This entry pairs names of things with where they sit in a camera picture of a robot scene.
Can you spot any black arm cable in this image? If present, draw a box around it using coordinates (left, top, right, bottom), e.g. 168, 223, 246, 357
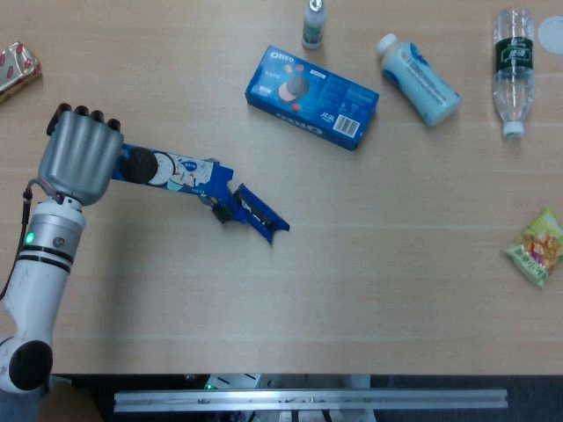
0, 177, 61, 301

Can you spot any white round plastic lid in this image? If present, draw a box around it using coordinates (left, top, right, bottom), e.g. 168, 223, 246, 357
537, 15, 563, 55

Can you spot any small white bottle silver cap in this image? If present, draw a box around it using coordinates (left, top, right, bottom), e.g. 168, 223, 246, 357
301, 0, 327, 50

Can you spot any red white snack packet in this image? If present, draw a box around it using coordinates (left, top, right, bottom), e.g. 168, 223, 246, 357
0, 40, 43, 106

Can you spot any light blue milk bottle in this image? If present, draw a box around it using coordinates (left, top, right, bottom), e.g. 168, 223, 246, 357
376, 33, 463, 128

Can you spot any green snack packet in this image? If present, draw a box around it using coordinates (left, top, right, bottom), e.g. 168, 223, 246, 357
503, 207, 563, 289

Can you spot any aluminium rail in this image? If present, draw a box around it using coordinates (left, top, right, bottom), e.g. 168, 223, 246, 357
113, 387, 509, 414

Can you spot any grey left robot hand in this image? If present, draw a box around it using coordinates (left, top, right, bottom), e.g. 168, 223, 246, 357
37, 102, 126, 208

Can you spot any clear water bottle green label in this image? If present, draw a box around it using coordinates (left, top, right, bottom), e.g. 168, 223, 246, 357
491, 6, 537, 140

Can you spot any blue oreo box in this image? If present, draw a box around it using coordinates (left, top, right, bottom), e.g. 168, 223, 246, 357
244, 44, 381, 152
109, 142, 241, 225

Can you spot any closed blue Oreo box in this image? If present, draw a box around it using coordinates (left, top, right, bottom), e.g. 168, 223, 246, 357
244, 44, 381, 152

